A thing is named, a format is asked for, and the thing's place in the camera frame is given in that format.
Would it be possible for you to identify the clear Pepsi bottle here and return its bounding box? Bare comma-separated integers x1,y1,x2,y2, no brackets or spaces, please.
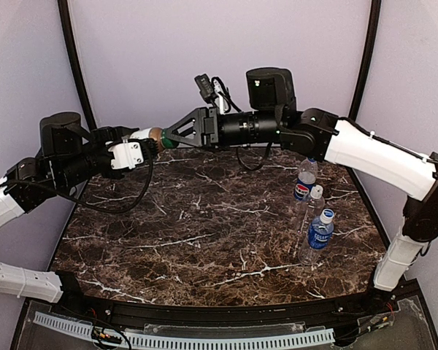
293,158,318,201

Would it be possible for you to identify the clear bottle white cap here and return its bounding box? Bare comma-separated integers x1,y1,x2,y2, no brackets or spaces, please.
296,184,325,235

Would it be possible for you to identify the green bottle cap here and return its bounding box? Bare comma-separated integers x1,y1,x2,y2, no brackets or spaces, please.
161,129,175,149

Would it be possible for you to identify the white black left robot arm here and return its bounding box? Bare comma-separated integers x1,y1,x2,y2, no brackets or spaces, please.
0,112,163,303

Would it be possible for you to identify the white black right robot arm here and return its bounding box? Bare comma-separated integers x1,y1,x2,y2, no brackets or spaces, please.
161,67,438,292

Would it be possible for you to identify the clear bottle blue label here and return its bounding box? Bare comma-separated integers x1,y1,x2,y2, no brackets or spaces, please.
298,208,335,265

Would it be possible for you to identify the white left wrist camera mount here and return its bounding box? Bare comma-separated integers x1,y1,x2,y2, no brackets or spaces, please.
106,139,145,170

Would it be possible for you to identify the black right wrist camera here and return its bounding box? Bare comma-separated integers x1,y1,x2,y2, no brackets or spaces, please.
193,74,242,114

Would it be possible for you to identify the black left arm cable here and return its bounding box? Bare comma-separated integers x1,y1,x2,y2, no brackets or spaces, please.
0,152,155,215

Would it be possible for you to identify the black left frame post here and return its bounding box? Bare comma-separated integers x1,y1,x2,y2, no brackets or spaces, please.
57,0,97,130

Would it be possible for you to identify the black frame post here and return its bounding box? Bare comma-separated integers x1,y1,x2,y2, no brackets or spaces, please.
57,0,97,130
348,0,382,120

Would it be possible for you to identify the black right table rail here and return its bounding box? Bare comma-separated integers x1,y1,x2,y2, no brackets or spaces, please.
345,167,390,249

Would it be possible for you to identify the black table rail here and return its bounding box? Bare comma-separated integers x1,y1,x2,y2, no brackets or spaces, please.
345,167,390,249
51,273,426,341

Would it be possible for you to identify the black right frame post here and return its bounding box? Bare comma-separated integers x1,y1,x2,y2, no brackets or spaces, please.
348,0,382,120

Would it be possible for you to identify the white slotted cable duct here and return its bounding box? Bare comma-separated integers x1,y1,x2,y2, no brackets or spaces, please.
33,312,335,349

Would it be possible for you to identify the black front table rail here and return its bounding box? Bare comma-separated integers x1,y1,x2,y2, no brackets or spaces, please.
51,273,426,341

